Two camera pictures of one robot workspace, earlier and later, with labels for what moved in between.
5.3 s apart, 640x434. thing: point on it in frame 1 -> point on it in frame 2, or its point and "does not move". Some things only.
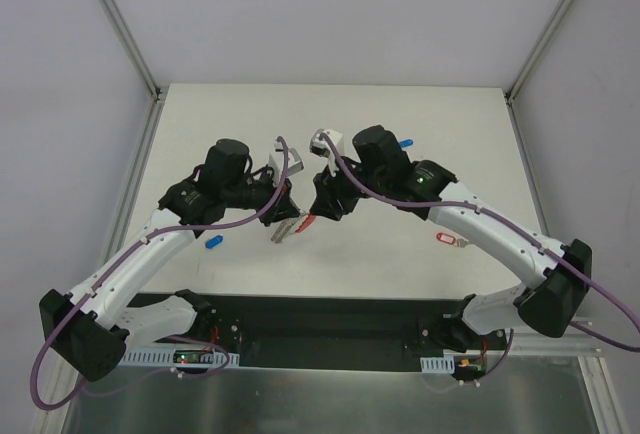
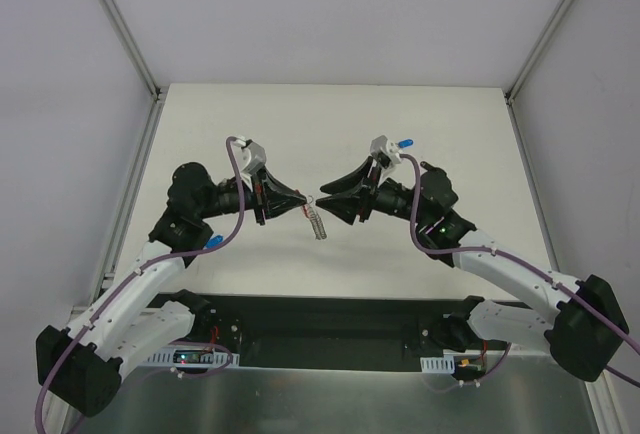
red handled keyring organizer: [292, 225] -> [312, 214]
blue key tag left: [213, 241] does not move
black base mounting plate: [380, 332] does not move
